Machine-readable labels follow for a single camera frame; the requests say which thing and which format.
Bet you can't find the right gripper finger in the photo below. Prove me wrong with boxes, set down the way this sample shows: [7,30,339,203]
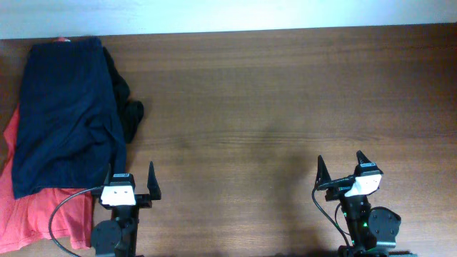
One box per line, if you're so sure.
[314,155,331,188]
[356,150,371,165]

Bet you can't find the navy blue shorts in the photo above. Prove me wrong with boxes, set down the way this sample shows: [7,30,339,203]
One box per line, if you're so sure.
[11,38,126,199]

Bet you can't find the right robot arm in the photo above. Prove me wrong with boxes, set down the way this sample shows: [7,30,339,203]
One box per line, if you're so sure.
[311,151,414,257]

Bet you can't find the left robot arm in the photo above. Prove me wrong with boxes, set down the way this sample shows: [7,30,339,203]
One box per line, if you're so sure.
[91,162,161,257]

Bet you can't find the red mesh t-shirt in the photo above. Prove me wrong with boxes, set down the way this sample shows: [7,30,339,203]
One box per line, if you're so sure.
[1,109,94,253]

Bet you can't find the black garment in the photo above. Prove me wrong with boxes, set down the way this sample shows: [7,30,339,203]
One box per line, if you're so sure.
[103,47,144,143]

